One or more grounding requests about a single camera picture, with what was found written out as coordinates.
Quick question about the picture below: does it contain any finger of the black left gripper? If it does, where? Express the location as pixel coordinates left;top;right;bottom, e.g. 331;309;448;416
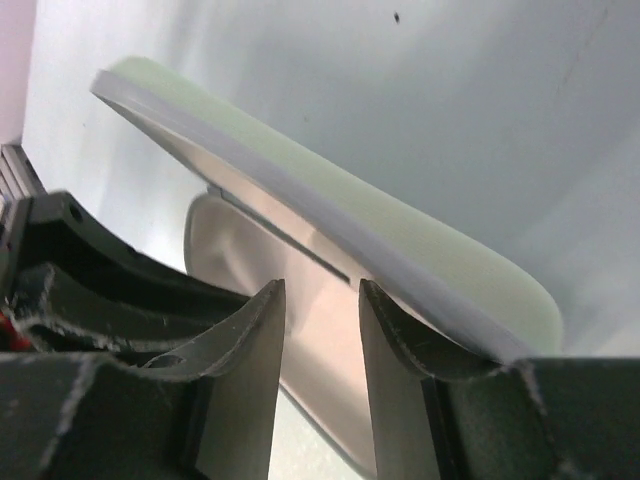
1;192;248;350

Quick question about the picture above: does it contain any pale green glasses case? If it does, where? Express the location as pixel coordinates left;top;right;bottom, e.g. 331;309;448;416
91;57;563;477

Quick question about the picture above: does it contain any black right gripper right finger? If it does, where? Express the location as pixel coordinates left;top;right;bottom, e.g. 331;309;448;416
359;280;639;479

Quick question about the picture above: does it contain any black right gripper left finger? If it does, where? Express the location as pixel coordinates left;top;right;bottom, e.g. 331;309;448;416
1;280;286;479

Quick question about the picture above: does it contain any right side aluminium rail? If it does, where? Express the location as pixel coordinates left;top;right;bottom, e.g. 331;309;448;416
0;145;45;221

